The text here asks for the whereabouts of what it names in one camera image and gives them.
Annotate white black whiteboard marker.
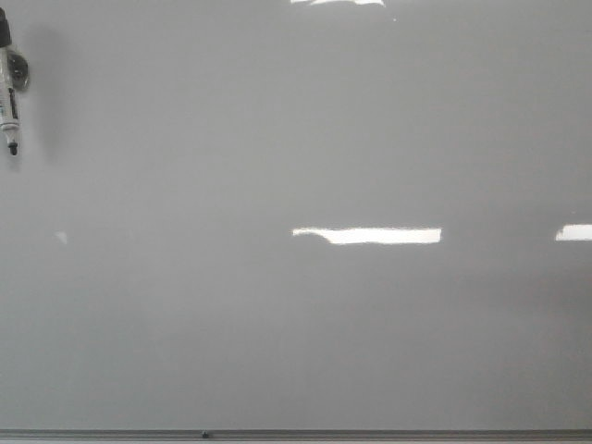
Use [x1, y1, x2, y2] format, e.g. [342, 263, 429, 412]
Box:
[1, 9, 30, 156]

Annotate white whiteboard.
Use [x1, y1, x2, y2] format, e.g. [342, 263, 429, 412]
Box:
[1, 1, 591, 441]

